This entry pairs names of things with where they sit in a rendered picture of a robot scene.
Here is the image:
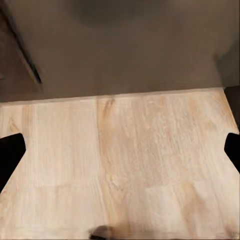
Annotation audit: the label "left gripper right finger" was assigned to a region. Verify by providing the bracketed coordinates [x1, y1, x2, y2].
[224, 133, 240, 173]

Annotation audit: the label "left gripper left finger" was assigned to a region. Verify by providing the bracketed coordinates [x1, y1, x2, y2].
[0, 133, 26, 193]

